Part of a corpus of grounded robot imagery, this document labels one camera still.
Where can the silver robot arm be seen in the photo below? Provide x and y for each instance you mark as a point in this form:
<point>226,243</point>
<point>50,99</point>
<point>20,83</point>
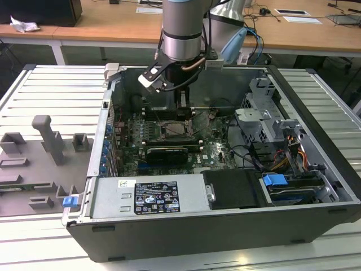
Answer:
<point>183,28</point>

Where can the black RAM slot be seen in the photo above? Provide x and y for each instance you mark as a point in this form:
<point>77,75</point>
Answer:
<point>158,116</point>
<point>172,141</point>
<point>194,146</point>
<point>158,111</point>

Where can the thin metal locking lever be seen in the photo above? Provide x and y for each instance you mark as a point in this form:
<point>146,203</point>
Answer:
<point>153,113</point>

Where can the CPU socket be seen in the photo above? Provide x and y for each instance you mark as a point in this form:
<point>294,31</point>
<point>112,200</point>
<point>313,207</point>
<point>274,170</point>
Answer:
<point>161,131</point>

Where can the pale blue teach pendant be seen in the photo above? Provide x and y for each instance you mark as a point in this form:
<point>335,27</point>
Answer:
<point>235,42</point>

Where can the black graphics card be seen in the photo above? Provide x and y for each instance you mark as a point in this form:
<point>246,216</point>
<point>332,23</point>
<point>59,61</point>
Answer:
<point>166,155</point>

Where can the metal drive cage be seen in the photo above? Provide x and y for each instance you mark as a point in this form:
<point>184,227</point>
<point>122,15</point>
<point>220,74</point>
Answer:
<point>253,118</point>

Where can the green motherboard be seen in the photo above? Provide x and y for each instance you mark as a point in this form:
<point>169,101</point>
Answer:
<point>215,152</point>

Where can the long wooden desk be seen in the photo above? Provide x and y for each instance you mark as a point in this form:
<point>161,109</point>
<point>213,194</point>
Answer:
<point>112,22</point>

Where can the black computer mouse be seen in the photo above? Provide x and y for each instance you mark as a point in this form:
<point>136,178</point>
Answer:
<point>264,11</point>

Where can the black plastic shroud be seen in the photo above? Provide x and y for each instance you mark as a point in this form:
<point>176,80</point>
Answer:
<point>234,189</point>

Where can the black label sticker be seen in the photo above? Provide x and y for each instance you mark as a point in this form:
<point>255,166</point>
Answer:
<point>156,197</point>

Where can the white paper sheet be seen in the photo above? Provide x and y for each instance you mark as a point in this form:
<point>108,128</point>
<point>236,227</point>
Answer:
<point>303,20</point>

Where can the hard disk in blue carrier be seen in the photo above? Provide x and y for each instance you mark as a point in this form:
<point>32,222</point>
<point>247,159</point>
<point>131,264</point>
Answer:
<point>273,180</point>

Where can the silver power supply unit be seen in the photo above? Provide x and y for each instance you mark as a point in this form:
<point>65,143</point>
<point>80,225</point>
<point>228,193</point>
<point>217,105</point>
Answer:
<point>112,197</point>

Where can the grey parts rack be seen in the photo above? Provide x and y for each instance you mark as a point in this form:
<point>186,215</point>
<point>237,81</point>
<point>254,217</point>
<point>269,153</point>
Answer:
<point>70,169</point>

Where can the black box on desk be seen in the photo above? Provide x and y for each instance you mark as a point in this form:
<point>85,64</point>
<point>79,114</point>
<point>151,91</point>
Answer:
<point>42,11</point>

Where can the small wooden desk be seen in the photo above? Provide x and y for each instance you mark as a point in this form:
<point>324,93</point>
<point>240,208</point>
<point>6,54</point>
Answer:
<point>28,35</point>

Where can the open black PC case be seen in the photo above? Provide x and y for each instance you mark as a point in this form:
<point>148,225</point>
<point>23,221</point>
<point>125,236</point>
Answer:
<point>197,240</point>

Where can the crumpled white paper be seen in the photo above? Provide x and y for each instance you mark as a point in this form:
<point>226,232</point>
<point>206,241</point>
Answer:
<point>22,26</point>

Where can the blue case latch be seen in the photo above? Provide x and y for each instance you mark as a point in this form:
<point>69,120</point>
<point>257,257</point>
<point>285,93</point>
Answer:
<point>69,201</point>

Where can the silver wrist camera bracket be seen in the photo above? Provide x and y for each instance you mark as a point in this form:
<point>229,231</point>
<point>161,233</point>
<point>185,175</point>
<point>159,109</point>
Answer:
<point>214,64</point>

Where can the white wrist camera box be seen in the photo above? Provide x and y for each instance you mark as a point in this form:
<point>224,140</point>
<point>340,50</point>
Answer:
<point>149,80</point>

